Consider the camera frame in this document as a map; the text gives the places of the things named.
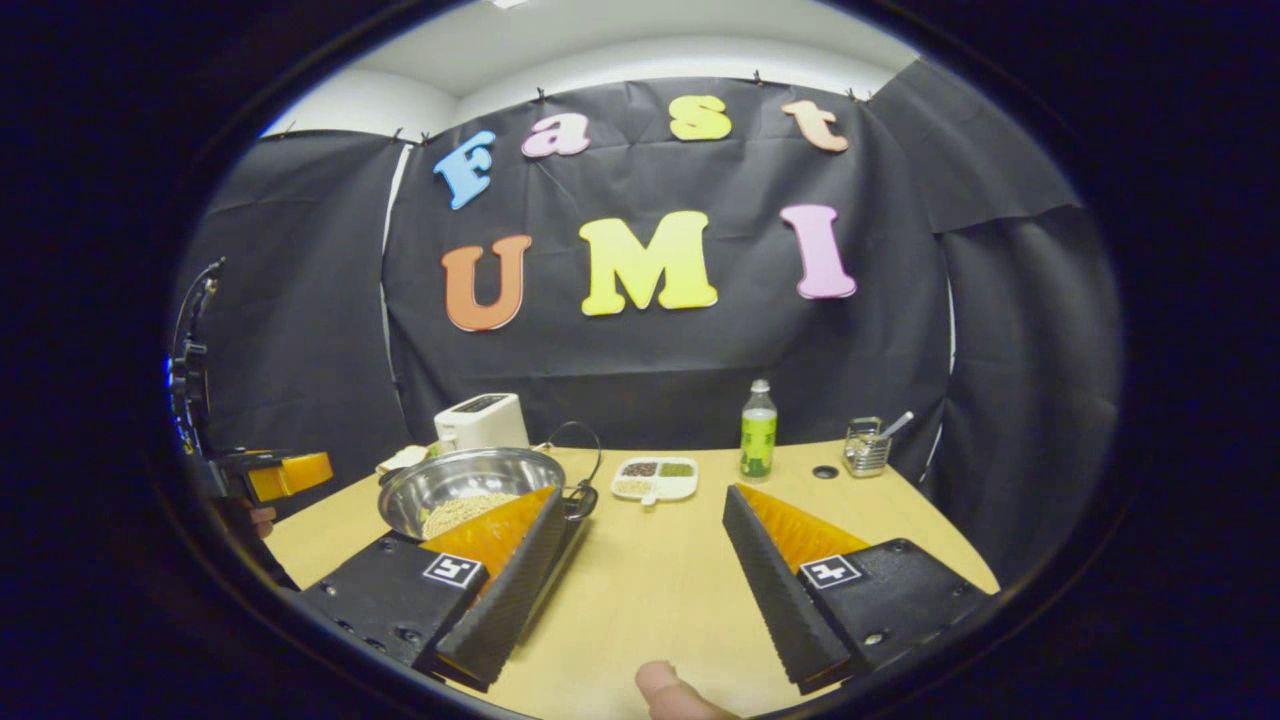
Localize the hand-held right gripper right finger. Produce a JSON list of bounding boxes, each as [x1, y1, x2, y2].
[[722, 484, 991, 696]]

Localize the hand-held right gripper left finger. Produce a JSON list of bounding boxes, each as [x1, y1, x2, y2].
[[295, 485, 569, 693]]

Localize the black induction cooktop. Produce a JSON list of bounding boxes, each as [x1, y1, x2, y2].
[[515, 510, 593, 646]]

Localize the steel pot with black handle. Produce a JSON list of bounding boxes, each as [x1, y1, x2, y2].
[[377, 446, 601, 542]]

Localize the heap of soybeans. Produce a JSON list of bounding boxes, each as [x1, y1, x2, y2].
[[421, 491, 521, 541]]

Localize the green drink bottle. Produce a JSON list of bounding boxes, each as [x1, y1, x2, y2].
[[740, 379, 779, 483]]

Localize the white divided dish of beans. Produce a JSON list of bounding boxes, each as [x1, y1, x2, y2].
[[611, 456, 700, 508]]

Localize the white toaster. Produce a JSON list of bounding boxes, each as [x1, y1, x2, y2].
[[433, 392, 531, 453]]

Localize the black backdrop cloth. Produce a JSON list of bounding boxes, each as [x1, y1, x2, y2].
[[175, 55, 1126, 591]]

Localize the wire utensil holder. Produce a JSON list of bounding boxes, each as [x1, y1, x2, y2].
[[843, 416, 893, 478]]

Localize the black power cable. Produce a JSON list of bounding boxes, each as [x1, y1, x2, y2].
[[545, 421, 604, 491]]

